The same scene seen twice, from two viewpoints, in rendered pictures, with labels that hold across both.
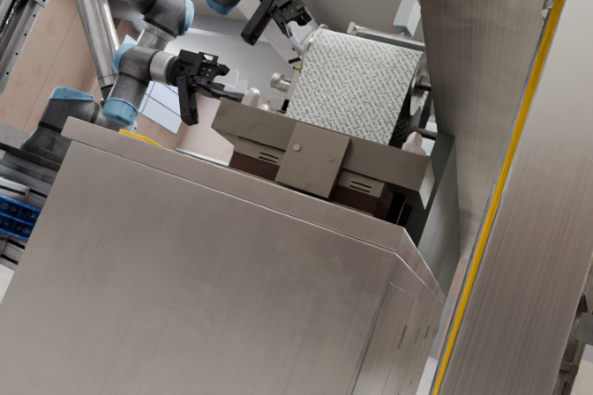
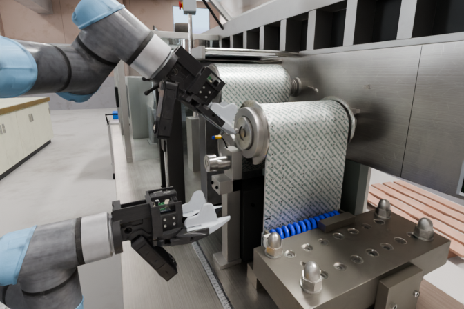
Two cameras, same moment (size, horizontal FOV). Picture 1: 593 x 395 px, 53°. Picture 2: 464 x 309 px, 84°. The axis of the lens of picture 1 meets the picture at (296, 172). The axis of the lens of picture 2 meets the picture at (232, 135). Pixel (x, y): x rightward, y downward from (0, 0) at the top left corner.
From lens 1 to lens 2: 1.20 m
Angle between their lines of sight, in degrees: 49
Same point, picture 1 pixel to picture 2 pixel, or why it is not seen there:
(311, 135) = (400, 289)
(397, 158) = (436, 254)
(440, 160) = (364, 181)
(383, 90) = (331, 154)
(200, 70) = (161, 223)
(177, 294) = not seen: outside the picture
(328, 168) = (413, 300)
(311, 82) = (278, 173)
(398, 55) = (335, 120)
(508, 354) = not seen: outside the picture
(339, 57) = (294, 141)
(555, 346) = not seen: outside the picture
